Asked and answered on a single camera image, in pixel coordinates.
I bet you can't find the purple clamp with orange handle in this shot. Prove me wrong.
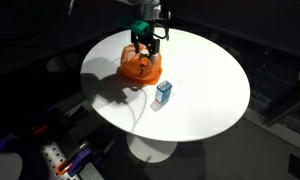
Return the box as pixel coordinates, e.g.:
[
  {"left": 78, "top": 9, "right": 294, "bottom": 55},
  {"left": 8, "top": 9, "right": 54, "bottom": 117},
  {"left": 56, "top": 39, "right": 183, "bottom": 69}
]
[{"left": 55, "top": 146, "right": 93, "bottom": 177}]

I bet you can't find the white table pedestal base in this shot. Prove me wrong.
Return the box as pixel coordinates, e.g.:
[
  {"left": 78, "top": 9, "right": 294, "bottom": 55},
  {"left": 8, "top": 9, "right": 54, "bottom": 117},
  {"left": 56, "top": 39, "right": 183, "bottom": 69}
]
[{"left": 125, "top": 133, "right": 178, "bottom": 164}]

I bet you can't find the blue and white carton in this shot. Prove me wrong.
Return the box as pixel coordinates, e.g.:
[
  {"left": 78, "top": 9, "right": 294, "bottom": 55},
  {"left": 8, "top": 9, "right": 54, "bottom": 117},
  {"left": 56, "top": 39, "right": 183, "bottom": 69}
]
[{"left": 154, "top": 80, "right": 173, "bottom": 106}]

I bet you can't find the orange plastic bowl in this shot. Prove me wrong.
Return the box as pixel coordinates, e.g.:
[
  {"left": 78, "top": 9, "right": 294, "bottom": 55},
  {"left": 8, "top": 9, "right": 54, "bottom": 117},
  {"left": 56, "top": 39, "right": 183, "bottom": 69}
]
[{"left": 118, "top": 44, "right": 164, "bottom": 86}]

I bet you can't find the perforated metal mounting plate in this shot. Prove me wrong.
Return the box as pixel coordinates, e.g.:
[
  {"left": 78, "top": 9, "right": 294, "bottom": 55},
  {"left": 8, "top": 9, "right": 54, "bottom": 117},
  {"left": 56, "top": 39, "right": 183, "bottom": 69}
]
[{"left": 39, "top": 139, "right": 82, "bottom": 180}]

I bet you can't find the white capped small bottle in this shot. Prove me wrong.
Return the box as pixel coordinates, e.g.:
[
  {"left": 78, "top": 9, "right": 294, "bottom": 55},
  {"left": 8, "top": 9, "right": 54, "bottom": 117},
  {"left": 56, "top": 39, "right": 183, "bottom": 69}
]
[{"left": 150, "top": 54, "right": 159, "bottom": 66}]

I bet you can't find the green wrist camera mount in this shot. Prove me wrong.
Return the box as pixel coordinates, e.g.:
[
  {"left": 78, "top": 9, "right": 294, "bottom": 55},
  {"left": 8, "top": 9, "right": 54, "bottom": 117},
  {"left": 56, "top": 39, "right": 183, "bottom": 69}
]
[{"left": 118, "top": 19, "right": 150, "bottom": 35}]

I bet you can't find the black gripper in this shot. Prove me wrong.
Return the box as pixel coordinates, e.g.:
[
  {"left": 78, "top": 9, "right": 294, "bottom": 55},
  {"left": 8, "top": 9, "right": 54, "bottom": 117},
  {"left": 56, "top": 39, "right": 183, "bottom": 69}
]
[{"left": 130, "top": 17, "right": 164, "bottom": 58}]

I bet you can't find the black clamp with red handle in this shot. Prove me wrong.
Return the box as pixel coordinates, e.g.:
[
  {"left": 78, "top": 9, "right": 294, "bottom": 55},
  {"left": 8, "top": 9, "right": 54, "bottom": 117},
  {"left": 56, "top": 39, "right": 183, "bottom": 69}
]
[{"left": 31, "top": 124, "right": 50, "bottom": 135}]

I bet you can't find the syrup bottle with yellow cap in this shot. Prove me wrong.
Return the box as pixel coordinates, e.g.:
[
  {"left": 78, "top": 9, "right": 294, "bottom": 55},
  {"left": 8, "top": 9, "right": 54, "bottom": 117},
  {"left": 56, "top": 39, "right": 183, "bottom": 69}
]
[{"left": 138, "top": 49, "right": 151, "bottom": 76}]

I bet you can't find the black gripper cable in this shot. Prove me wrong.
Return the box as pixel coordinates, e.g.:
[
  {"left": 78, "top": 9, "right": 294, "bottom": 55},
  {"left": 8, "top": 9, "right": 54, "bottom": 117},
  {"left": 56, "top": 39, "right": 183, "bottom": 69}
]
[{"left": 152, "top": 3, "right": 172, "bottom": 42}]

